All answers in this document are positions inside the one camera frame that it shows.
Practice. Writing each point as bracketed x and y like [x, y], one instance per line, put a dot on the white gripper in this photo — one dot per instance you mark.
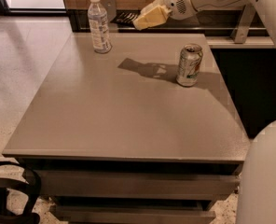
[177, 3]

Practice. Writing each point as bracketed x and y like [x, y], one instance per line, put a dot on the black rxbar chocolate wrapper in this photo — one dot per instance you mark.
[125, 18]

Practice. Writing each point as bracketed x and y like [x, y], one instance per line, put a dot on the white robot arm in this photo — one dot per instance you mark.
[257, 193]

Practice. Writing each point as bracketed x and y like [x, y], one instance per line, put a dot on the clear plastic water bottle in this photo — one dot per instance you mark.
[99, 28]

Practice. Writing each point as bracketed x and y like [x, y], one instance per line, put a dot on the white green soda can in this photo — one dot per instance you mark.
[189, 65]

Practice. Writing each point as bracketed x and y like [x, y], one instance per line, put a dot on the upper grey drawer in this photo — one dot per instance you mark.
[136, 185]

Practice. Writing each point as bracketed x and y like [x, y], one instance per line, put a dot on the grey drawer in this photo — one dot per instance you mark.
[136, 185]
[98, 215]

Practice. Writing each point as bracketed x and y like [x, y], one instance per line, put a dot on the lower grey drawer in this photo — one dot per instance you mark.
[98, 215]

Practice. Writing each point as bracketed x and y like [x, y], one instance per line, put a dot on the left metal bracket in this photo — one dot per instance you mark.
[111, 8]

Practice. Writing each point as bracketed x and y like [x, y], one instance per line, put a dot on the metal bracket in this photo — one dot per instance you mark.
[111, 8]
[240, 32]

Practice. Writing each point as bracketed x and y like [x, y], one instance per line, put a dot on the right metal bracket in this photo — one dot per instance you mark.
[240, 32]

